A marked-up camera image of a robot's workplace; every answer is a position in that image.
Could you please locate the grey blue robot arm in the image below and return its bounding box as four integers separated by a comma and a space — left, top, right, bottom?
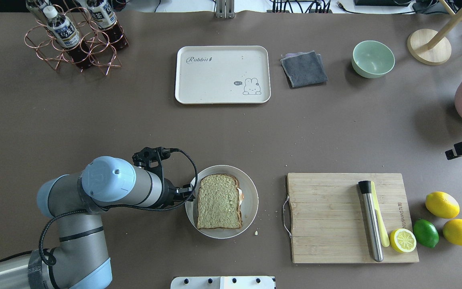
0, 156, 195, 289

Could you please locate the aluminium frame post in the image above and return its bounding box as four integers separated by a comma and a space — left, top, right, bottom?
215, 0, 235, 19

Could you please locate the wooden mug tree stand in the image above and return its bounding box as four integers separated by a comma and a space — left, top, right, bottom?
407, 0, 462, 65

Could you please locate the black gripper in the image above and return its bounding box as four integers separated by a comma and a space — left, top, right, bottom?
163, 179, 196, 208

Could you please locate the bread slice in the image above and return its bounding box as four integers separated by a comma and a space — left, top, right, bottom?
197, 174, 242, 229

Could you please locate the tea bottle back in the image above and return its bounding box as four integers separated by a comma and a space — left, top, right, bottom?
25, 0, 50, 24

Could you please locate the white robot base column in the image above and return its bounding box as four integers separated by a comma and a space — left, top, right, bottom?
170, 275, 276, 289

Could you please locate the bamboo cutting board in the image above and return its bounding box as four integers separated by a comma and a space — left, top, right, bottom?
287, 173, 413, 264

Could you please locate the halved lemon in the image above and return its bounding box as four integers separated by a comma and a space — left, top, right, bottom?
389, 228, 417, 253

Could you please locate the green ceramic bowl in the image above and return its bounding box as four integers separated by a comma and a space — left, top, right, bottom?
351, 40, 395, 79

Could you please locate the green lime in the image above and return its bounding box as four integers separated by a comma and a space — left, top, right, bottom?
413, 218, 439, 248

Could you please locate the grey folded cloth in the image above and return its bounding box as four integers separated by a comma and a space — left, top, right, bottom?
280, 51, 328, 88

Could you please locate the fried egg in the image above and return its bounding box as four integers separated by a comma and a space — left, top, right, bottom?
237, 188, 245, 204

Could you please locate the white round plate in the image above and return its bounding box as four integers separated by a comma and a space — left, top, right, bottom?
185, 165, 259, 239

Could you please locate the steel muddler black tip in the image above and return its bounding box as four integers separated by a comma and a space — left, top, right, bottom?
358, 180, 384, 262

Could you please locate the tea bottle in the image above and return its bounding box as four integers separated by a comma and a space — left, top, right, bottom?
25, 0, 50, 24
86, 0, 129, 51
43, 5, 92, 69

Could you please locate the copper wire bottle rack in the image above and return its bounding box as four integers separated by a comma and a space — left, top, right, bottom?
24, 0, 129, 75

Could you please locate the tea bottle middle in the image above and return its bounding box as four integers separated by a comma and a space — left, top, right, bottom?
86, 0, 129, 51

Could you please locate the yellow lemon far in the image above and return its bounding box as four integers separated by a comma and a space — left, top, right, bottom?
425, 191, 460, 218

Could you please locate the yellow lemon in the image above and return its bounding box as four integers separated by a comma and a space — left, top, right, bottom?
425, 191, 460, 218
442, 218, 462, 246

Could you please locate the yellow lemon near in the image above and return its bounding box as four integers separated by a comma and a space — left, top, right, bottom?
442, 218, 462, 246

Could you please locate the tea bottle front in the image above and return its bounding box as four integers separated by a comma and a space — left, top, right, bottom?
43, 5, 92, 69

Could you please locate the cream rabbit tray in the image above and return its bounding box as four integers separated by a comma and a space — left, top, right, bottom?
175, 45, 271, 104

